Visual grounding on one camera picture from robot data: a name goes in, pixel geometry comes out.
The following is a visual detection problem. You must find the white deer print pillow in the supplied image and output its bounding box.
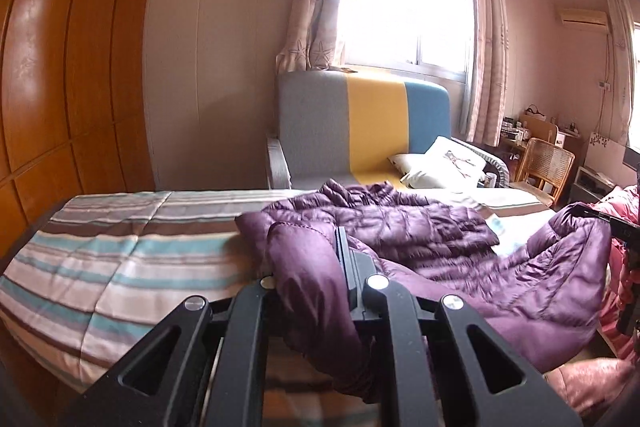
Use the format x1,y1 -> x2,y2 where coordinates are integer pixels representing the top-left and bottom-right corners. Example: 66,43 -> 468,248
400,136 -> 486,190

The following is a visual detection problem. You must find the wicker wooden chair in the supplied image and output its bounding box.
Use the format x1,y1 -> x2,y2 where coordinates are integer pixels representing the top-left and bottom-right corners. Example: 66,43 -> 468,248
510,138 -> 575,208

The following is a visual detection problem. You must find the purple quilted down jacket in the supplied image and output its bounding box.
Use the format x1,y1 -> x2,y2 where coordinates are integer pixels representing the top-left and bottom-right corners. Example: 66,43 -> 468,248
236,181 -> 611,403

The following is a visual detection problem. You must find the small white pillow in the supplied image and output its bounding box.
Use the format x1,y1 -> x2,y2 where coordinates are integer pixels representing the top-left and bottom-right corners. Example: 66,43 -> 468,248
388,154 -> 426,176

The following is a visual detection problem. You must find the right pink patterned curtain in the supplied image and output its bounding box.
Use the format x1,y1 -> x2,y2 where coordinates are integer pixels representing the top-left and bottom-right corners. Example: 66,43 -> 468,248
460,0 -> 509,146

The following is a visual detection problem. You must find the orange wooden wardrobe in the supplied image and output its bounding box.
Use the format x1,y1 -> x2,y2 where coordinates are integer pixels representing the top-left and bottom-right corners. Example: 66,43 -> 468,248
1,0 -> 154,257

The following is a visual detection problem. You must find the grey yellow blue sofa chair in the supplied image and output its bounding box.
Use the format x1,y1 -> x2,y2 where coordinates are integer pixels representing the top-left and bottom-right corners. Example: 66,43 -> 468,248
267,70 -> 510,190

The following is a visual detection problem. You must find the wall air conditioner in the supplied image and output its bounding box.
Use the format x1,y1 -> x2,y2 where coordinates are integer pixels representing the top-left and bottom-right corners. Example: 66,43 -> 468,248
558,8 -> 610,34

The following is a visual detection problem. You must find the cluttered wooden desk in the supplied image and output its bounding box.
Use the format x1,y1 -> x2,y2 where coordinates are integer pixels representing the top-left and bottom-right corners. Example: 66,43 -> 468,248
500,104 -> 586,167

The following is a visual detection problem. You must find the striped bed cover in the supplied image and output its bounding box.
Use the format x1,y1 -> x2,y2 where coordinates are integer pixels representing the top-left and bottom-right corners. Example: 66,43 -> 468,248
0,187 -> 558,427

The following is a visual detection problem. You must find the far corner curtain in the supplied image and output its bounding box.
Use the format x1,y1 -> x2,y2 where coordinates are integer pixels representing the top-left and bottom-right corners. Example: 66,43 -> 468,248
604,0 -> 634,145

